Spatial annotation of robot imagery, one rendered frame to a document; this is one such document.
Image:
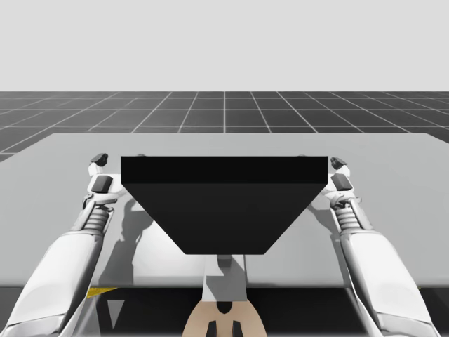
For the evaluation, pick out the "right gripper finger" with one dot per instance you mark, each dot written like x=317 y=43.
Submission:
x=338 y=163

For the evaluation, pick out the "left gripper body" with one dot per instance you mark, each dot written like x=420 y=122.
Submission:
x=102 y=184

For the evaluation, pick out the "tan robot part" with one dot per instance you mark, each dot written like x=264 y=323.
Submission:
x=224 y=321

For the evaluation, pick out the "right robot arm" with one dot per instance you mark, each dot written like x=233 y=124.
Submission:
x=382 y=267

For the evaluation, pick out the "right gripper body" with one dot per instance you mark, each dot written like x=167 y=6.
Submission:
x=341 y=182

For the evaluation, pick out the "black screen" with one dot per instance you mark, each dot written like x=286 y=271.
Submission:
x=224 y=210

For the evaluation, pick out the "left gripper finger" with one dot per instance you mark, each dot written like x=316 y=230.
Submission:
x=99 y=159

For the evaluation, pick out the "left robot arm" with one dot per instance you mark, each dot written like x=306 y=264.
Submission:
x=59 y=267

